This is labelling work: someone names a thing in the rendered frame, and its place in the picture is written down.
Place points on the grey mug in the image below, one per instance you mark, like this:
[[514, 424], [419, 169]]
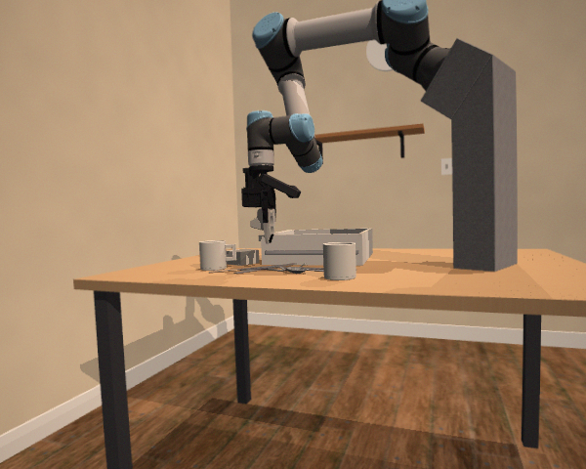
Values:
[[339, 262], [213, 255]]

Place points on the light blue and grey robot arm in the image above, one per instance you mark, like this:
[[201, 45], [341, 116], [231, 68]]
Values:
[[403, 23]]

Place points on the grey metal spoon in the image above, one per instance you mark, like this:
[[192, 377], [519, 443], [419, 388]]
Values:
[[294, 270]]

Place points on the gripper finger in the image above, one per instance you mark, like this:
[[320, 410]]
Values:
[[273, 213], [263, 219]]

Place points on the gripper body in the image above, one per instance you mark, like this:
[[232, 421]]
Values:
[[254, 195]]

